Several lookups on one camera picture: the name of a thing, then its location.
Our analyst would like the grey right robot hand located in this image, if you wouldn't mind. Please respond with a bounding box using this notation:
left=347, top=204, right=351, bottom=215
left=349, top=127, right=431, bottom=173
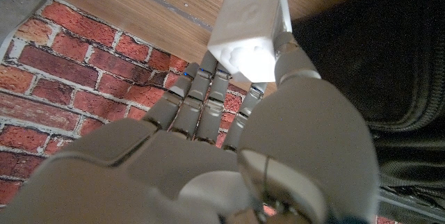
left=0, top=31, right=380, bottom=224

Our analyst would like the white package box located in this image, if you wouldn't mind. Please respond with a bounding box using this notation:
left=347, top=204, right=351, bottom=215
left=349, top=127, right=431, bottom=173
left=207, top=0, right=293, bottom=83

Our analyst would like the black backpack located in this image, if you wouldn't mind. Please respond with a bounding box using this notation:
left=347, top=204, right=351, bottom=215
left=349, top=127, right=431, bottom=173
left=290, top=0, right=445, bottom=224

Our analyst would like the printed brick wall backdrop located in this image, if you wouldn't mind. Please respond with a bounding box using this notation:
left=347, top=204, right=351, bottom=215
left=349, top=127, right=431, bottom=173
left=0, top=0, right=275, bottom=218

